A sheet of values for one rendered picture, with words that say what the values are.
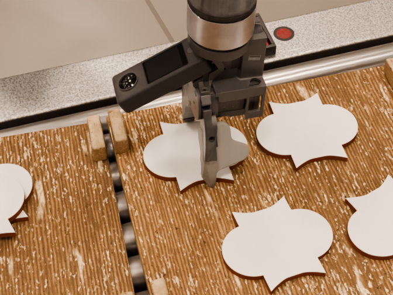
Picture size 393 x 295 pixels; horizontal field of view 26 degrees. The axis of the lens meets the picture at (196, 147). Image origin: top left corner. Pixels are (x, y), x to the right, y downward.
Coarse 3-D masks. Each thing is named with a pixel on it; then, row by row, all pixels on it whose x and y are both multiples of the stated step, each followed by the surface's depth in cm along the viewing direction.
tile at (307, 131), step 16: (272, 112) 114; (288, 112) 113; (304, 112) 113; (320, 112) 113; (336, 112) 113; (272, 128) 112; (288, 128) 112; (304, 128) 112; (320, 128) 112; (336, 128) 112; (352, 128) 112; (272, 144) 110; (288, 144) 110; (304, 144) 110; (320, 144) 110; (336, 144) 110; (304, 160) 108; (320, 160) 109
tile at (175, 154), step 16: (176, 128) 112; (192, 128) 112; (160, 144) 110; (176, 144) 110; (192, 144) 110; (144, 160) 108; (160, 160) 108; (176, 160) 108; (192, 160) 108; (160, 176) 107; (176, 176) 107; (192, 176) 107; (224, 176) 107
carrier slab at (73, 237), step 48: (0, 144) 111; (48, 144) 111; (48, 192) 106; (96, 192) 106; (0, 240) 102; (48, 240) 102; (96, 240) 102; (0, 288) 97; (48, 288) 97; (96, 288) 97
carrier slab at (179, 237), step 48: (288, 96) 117; (336, 96) 117; (384, 96) 117; (144, 144) 111; (384, 144) 111; (144, 192) 106; (192, 192) 106; (240, 192) 106; (288, 192) 106; (336, 192) 106; (144, 240) 102; (192, 240) 102; (336, 240) 102; (192, 288) 97; (240, 288) 97; (288, 288) 97; (336, 288) 97; (384, 288) 97
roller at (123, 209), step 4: (116, 192) 109; (120, 192) 109; (116, 196) 108; (120, 196) 108; (124, 196) 108; (116, 200) 107; (120, 200) 107; (124, 200) 107; (120, 204) 107; (124, 204) 107; (120, 208) 107; (124, 208) 107; (120, 212) 107; (124, 212) 107; (128, 212) 107; (120, 216) 107; (124, 216) 107; (128, 216) 108; (120, 220) 108; (124, 220) 108; (128, 220) 108
